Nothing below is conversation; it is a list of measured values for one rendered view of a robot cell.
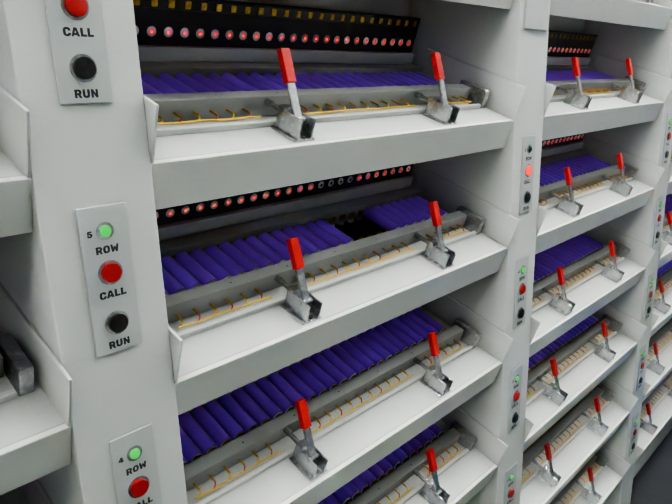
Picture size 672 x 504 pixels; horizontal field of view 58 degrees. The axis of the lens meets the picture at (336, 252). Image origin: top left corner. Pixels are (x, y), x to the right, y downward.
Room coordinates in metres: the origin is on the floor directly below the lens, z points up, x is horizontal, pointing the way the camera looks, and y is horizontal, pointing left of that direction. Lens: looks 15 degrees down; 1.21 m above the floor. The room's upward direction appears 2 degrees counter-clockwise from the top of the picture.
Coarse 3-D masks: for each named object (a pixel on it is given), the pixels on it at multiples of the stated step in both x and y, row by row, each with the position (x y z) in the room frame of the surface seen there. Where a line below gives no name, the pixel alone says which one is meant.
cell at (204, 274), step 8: (176, 256) 0.68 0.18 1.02; (184, 256) 0.67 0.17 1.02; (184, 264) 0.66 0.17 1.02; (192, 264) 0.66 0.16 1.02; (192, 272) 0.65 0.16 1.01; (200, 272) 0.65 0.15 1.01; (208, 272) 0.65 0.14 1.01; (200, 280) 0.64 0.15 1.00; (208, 280) 0.64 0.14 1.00; (216, 280) 0.64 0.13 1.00
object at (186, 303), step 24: (456, 216) 0.95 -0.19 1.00; (360, 240) 0.80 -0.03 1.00; (384, 240) 0.81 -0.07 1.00; (408, 240) 0.86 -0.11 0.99; (288, 264) 0.70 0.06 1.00; (312, 264) 0.71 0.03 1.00; (336, 264) 0.75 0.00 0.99; (192, 288) 0.61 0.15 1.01; (216, 288) 0.62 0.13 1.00; (240, 288) 0.64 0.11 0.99; (264, 288) 0.66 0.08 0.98; (168, 312) 0.57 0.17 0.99; (192, 312) 0.60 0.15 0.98; (216, 312) 0.60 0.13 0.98
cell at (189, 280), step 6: (162, 258) 0.66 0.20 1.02; (168, 258) 0.66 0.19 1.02; (162, 264) 0.66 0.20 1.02; (168, 264) 0.65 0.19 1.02; (174, 264) 0.65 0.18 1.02; (168, 270) 0.65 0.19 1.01; (174, 270) 0.64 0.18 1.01; (180, 270) 0.64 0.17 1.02; (186, 270) 0.65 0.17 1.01; (174, 276) 0.64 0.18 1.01; (180, 276) 0.64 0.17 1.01; (186, 276) 0.63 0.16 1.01; (192, 276) 0.64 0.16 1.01; (180, 282) 0.63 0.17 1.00; (186, 282) 0.63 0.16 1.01; (192, 282) 0.63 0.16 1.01; (198, 282) 0.63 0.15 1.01; (186, 288) 0.62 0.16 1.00
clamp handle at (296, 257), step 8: (288, 240) 0.65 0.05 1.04; (296, 240) 0.65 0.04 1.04; (288, 248) 0.65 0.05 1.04; (296, 248) 0.65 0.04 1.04; (296, 256) 0.64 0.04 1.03; (296, 264) 0.64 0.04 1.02; (296, 272) 0.64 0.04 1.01; (304, 280) 0.64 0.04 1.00; (304, 288) 0.64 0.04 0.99; (304, 296) 0.64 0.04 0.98
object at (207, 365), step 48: (336, 192) 0.89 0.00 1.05; (432, 192) 1.03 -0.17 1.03; (480, 240) 0.93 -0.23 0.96; (336, 288) 0.71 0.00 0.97; (384, 288) 0.73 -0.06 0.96; (432, 288) 0.80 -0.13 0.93; (192, 336) 0.57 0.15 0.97; (240, 336) 0.58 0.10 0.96; (288, 336) 0.60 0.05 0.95; (336, 336) 0.67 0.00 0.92; (192, 384) 0.52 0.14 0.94; (240, 384) 0.57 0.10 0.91
